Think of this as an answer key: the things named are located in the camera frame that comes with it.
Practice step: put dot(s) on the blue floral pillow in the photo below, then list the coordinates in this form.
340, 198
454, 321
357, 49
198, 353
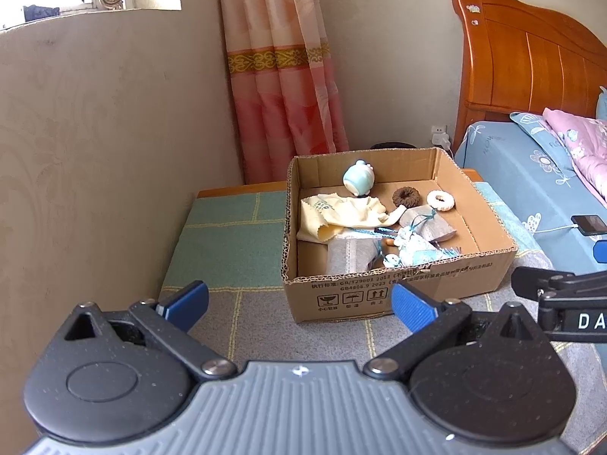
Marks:
540, 151

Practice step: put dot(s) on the cream scrunchie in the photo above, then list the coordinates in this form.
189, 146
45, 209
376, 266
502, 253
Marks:
432, 204

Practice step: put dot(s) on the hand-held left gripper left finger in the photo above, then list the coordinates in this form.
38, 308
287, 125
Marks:
185, 305

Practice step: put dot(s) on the black smartphone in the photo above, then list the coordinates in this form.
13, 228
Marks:
593, 224

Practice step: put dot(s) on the light blue teapot toy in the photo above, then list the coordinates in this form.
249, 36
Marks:
358, 181

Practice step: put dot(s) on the pink floral pillow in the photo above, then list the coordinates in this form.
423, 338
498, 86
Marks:
588, 151

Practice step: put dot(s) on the plain blue pillow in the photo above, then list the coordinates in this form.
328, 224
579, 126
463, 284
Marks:
602, 104

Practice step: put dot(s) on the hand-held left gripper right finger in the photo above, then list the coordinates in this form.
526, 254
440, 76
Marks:
412, 308

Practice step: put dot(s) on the cardboard box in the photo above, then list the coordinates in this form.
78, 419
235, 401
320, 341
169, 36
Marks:
360, 294

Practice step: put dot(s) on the plaid blanket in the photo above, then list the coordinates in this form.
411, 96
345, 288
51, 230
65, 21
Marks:
227, 246

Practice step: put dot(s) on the dark round object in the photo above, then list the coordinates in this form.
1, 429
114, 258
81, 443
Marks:
391, 146

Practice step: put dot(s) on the wooden headboard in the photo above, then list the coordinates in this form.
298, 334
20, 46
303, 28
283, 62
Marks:
531, 66

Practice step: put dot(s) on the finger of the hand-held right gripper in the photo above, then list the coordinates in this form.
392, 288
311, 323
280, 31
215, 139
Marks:
545, 282
601, 252

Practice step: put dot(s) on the brown scrunchie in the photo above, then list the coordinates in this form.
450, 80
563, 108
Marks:
398, 200

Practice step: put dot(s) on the white charger plug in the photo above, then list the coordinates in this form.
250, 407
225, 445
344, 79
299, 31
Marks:
443, 141

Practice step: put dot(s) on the blue floral bed sheet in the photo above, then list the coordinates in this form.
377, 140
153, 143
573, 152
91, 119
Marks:
512, 175

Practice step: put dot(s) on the white wall socket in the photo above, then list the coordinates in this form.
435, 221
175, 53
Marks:
438, 130

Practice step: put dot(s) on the plain grey pouch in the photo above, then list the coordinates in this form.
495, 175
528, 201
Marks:
436, 230

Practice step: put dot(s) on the dark cloth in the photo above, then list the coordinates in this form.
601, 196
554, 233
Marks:
41, 13

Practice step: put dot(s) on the pale yellow cloth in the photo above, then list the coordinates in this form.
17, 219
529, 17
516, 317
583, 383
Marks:
341, 215

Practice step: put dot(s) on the pink patterned curtain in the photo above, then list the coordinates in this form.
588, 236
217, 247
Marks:
284, 80

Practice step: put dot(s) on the blue embroidered sachet with tassel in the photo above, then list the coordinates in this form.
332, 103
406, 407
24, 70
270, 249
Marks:
417, 251

